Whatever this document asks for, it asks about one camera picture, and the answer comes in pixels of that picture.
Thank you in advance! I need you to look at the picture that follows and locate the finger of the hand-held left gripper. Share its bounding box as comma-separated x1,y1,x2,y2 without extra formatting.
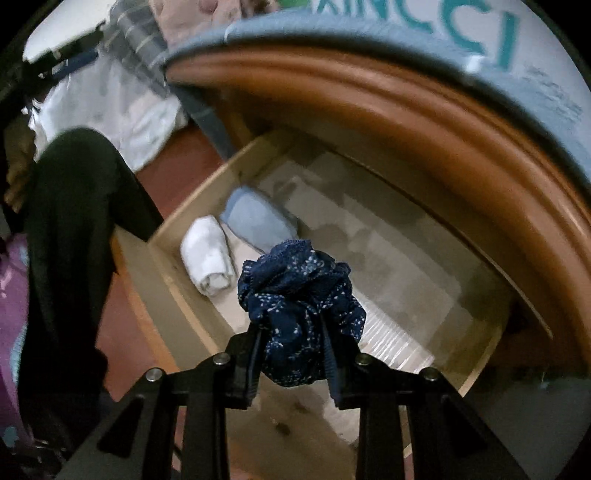
46,48,100,79

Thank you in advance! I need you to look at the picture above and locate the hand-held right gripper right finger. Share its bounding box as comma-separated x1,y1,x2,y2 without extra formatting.
321,320,529,480

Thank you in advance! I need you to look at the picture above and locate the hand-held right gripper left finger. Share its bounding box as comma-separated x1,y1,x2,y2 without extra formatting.
55,323,266,480

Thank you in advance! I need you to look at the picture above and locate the navy floral underwear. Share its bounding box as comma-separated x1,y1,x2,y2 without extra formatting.
237,239,368,388

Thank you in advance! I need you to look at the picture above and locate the wooden drawer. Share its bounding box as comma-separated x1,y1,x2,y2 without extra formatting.
113,129,513,480

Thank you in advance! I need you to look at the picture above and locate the white shoe box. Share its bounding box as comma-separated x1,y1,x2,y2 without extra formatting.
277,0,587,130

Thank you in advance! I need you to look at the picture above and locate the white underwear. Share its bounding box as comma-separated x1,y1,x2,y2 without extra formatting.
180,215,237,297

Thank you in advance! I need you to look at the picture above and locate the light blue underwear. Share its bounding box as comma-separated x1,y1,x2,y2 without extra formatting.
219,187,301,254

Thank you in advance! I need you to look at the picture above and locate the white bed sheet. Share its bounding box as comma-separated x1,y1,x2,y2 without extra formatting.
28,55,188,174

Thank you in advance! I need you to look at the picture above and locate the grey plaid blanket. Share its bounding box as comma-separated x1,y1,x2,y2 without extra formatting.
102,0,171,70

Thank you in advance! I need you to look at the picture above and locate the beige floral curtain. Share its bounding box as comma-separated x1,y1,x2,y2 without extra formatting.
152,0,278,47

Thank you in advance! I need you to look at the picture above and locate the person's leg in dark trousers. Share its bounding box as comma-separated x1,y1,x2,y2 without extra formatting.
18,128,164,462

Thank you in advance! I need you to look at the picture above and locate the pink patterned garment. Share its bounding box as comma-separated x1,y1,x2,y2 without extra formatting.
0,233,33,444

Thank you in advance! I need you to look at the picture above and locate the blue checked cloth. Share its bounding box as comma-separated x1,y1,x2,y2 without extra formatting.
159,9,591,195

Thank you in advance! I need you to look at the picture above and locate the wooden nightstand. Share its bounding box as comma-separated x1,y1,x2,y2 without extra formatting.
166,46,591,370

